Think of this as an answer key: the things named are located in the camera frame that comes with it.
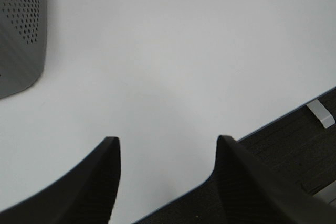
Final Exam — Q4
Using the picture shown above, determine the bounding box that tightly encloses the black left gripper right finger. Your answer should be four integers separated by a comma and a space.
213, 135, 335, 223

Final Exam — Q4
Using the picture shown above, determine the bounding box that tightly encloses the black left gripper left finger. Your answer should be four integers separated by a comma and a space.
1, 137, 120, 223

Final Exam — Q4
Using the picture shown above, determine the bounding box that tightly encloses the grey perforated laundry basket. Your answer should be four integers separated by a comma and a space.
1, 0, 47, 98

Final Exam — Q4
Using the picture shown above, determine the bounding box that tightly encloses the grey table leg bracket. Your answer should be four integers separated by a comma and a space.
307, 99, 335, 129

